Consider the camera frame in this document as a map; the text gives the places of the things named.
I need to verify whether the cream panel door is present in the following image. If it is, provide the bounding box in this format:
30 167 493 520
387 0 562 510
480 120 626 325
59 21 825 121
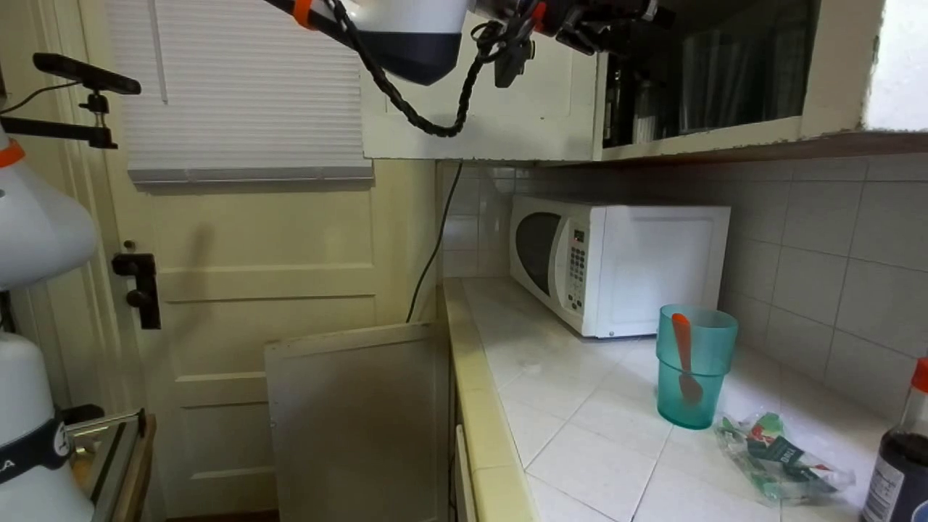
88 154 437 522

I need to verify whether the dark sauce bottle red cap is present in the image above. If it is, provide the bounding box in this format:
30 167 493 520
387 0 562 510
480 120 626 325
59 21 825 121
861 357 928 522

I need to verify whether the black camera on stand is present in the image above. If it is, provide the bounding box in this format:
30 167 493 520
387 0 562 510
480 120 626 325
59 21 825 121
0 50 146 154

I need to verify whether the clear plastic snack bag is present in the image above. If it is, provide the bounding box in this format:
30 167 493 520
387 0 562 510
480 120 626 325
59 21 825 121
713 412 857 504

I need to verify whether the white microwave oven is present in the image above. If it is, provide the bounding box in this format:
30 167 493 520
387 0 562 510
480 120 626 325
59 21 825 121
511 196 730 338

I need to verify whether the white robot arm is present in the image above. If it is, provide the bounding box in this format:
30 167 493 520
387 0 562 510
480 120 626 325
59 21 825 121
266 0 475 85

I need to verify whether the white window blind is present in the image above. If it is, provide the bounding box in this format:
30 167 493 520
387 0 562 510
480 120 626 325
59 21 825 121
104 0 372 186

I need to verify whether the teal plastic cup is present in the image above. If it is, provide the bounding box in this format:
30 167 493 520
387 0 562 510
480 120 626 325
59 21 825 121
655 304 739 428

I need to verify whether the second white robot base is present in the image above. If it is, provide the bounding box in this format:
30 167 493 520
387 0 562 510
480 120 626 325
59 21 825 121
0 130 97 522

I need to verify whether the black power cord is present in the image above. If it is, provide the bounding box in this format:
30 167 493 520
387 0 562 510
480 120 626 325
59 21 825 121
404 159 468 325

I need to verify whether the orange plastic spoon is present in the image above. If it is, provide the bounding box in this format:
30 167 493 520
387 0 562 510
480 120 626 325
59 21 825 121
674 314 701 404

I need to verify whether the upper wall cabinet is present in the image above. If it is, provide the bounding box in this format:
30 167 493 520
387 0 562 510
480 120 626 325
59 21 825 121
364 0 888 162

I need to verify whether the black door latch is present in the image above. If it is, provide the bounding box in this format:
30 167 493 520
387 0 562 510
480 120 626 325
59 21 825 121
111 251 162 331

